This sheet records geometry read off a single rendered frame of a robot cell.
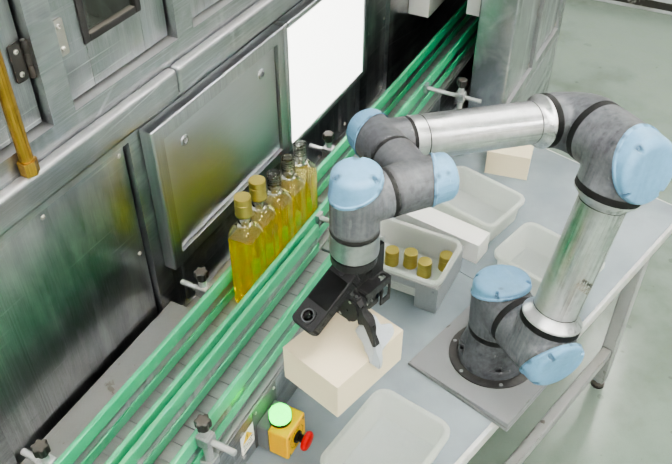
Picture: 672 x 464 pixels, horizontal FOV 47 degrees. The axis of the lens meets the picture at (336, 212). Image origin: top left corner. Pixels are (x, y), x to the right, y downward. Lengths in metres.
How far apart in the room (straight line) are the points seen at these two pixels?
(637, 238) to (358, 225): 1.20
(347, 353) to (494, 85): 1.32
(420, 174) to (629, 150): 0.36
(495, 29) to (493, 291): 0.98
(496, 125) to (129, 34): 0.64
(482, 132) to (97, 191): 0.67
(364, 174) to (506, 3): 1.30
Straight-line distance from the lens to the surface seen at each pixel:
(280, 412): 1.54
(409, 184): 1.10
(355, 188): 1.05
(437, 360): 1.74
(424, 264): 1.87
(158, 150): 1.46
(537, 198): 2.22
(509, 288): 1.58
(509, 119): 1.32
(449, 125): 1.26
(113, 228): 1.49
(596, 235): 1.39
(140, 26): 1.42
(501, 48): 2.35
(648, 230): 2.20
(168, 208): 1.54
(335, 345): 1.28
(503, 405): 1.68
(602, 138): 1.33
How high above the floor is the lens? 2.10
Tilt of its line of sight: 40 degrees down
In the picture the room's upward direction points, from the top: straight up
